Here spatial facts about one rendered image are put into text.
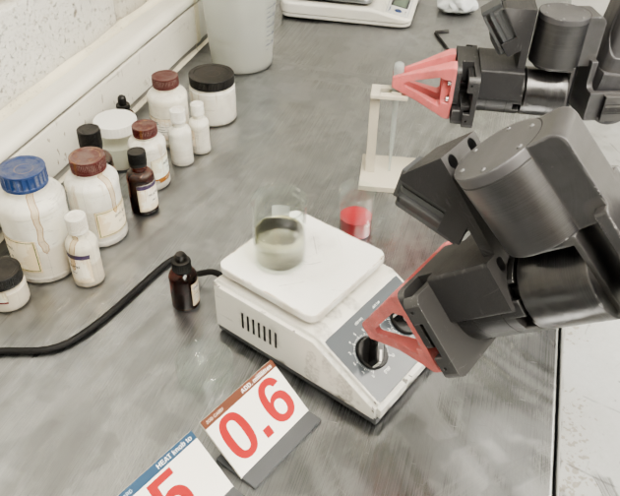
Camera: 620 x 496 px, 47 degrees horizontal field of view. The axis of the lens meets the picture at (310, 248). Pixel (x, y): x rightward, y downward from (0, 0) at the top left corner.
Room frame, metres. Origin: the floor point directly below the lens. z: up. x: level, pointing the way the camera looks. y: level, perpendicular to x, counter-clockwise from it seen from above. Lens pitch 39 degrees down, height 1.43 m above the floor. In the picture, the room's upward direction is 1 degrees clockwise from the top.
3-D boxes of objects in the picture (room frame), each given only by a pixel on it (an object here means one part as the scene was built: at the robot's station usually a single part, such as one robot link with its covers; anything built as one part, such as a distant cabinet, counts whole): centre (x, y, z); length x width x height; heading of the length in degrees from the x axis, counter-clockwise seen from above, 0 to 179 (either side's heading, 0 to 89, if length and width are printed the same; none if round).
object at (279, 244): (0.52, 0.03, 1.02); 0.06 x 0.05 x 0.08; 28
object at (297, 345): (0.51, -0.01, 0.94); 0.22 x 0.13 x 0.08; 52
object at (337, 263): (0.53, 0.01, 0.98); 0.12 x 0.12 x 0.01; 52
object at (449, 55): (0.80, -0.14, 1.04); 0.09 x 0.07 x 0.07; 83
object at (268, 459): (0.39, 0.04, 0.92); 0.09 x 0.06 x 0.04; 142
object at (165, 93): (0.90, 0.20, 0.95); 0.06 x 0.06 x 0.10
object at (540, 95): (0.79, -0.28, 1.05); 0.07 x 0.06 x 0.07; 83
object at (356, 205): (0.69, -0.05, 0.93); 0.04 x 0.04 x 0.06
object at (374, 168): (0.81, -0.11, 0.96); 0.08 x 0.08 x 0.13; 83
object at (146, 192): (0.73, 0.21, 0.94); 0.03 x 0.03 x 0.08
